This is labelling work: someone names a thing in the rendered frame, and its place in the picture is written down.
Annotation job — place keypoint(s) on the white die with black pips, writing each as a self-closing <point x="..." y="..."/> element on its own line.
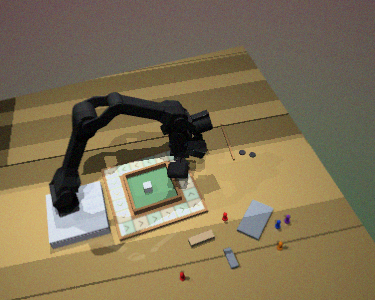
<point x="147" y="187"/>

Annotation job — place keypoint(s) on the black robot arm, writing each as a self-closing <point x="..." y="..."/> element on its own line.
<point x="175" y="121"/>

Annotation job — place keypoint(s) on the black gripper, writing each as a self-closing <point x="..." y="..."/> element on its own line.
<point x="178" y="169"/>

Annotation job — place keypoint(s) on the beige flat rectangular block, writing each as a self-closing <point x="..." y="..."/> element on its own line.
<point x="201" y="238"/>

